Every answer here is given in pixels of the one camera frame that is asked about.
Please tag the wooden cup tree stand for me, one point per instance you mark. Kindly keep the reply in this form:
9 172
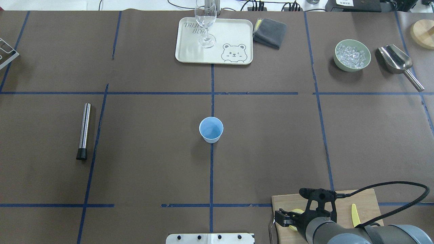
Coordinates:
422 32

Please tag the dark grey folded cloth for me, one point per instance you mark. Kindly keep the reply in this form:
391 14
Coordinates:
269 32

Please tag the steel muddler black tip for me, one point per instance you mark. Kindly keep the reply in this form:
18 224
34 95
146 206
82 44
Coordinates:
82 148

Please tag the light blue plastic cup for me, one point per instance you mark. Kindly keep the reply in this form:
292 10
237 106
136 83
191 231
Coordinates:
211 129

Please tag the yellow plastic knife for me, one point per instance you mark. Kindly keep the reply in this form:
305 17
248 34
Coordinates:
355 216

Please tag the steel ice scoop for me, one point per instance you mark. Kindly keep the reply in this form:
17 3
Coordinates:
398 62

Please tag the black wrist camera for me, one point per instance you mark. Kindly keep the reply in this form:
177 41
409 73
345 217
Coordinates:
321 196

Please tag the green bowl of ice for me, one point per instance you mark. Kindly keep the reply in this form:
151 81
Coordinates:
351 55

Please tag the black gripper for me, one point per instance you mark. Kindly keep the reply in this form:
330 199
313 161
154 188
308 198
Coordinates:
301 223

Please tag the clear wine glass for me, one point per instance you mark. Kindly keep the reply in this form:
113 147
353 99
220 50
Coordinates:
205 15

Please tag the white wire cup rack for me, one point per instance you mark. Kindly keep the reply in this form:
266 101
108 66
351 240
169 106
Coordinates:
7 54

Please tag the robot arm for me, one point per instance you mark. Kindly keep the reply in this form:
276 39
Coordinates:
320 229

